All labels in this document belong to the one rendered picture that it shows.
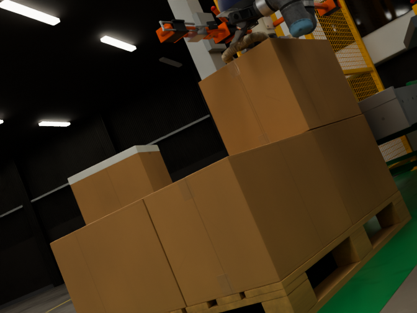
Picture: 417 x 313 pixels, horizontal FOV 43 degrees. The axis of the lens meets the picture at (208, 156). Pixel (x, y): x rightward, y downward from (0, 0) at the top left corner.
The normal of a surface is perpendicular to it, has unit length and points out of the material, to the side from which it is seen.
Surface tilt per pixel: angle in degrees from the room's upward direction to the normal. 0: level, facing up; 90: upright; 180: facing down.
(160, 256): 90
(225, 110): 90
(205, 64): 90
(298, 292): 90
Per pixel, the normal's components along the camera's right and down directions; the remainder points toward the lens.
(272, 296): -0.58, 0.17
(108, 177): -0.29, 0.04
